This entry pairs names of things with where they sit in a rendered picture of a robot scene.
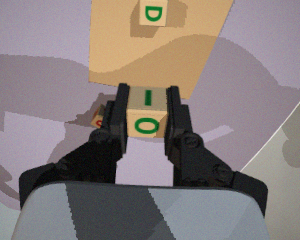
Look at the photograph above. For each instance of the beige letter block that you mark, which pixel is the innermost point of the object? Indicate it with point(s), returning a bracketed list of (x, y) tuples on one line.
[(147, 111), (98, 116), (153, 13)]

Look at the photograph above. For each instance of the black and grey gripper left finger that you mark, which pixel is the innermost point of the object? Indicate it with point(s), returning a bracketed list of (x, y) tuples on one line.
[(95, 160)]

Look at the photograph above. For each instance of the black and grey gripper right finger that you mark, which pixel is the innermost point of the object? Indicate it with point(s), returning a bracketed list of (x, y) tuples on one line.
[(199, 166)]

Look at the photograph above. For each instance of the tan flat mat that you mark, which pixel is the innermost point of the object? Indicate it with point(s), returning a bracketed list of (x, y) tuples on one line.
[(122, 51)]

